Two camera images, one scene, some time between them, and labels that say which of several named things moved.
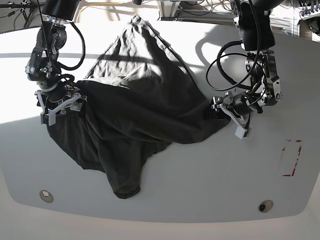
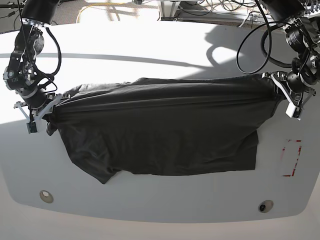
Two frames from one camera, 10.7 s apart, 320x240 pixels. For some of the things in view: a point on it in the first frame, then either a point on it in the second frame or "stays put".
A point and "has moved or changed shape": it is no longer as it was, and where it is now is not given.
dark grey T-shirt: x=142 y=96 has moved or changed shape
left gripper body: x=60 y=100 → x=37 y=114
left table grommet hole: x=46 y=196 stays put
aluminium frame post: x=167 y=9 stays put
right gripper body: x=238 y=106 → x=282 y=79
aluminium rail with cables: x=287 y=23 stays put
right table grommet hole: x=265 y=206 stays put
